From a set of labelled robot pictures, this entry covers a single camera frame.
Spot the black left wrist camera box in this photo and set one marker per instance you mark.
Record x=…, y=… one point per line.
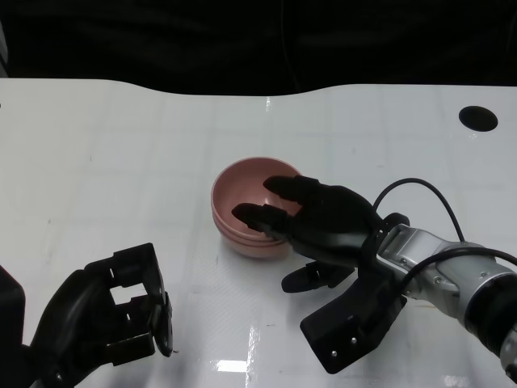
x=12, y=307

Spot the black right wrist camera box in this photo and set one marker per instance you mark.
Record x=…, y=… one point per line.
x=351, y=323

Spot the grey object at table edge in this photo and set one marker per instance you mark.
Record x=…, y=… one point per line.
x=3, y=52

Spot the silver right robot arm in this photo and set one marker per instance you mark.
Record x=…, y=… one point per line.
x=456, y=283

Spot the pink plastic bowl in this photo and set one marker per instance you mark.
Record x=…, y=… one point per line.
x=254, y=251
x=242, y=182
x=226, y=231

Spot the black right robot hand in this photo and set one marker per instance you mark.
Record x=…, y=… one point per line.
x=335, y=218

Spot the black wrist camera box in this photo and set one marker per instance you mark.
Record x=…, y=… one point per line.
x=12, y=307
x=351, y=323

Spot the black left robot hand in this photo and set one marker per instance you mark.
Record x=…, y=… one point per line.
x=81, y=315

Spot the black round table grommet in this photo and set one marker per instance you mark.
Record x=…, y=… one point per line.
x=478, y=118

